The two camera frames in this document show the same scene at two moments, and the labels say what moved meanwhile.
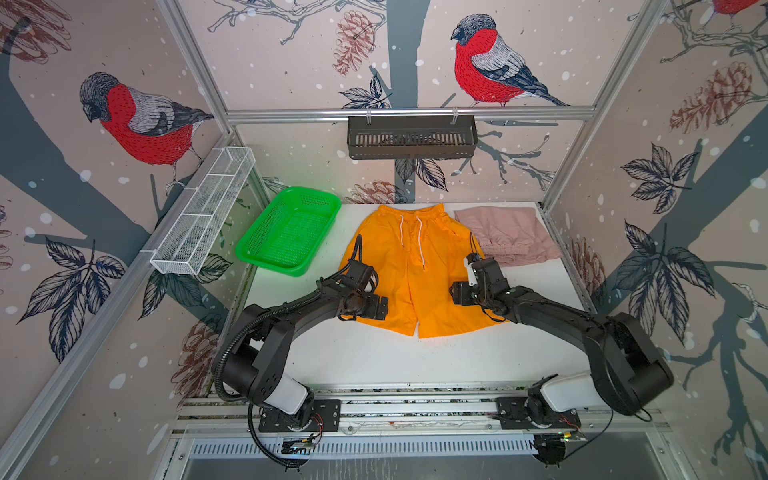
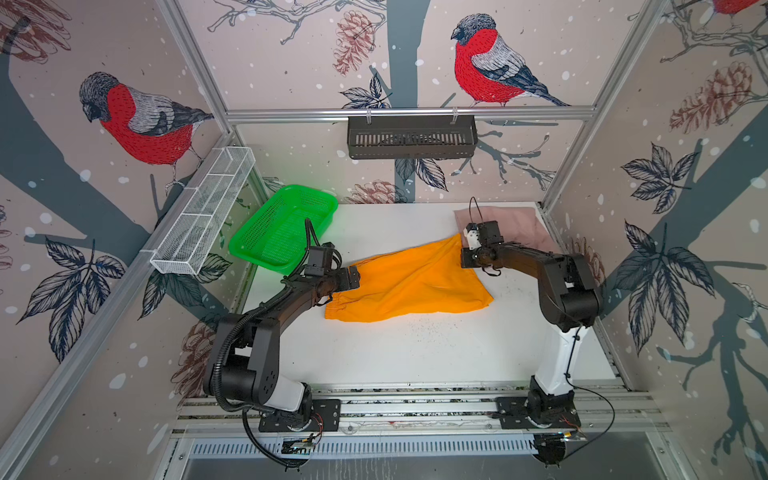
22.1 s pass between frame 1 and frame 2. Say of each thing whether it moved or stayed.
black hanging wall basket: stayed
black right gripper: moved
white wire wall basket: stayed
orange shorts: moved
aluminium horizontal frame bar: stayed
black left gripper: moved
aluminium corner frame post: stayed
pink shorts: stayed
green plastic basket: stayed
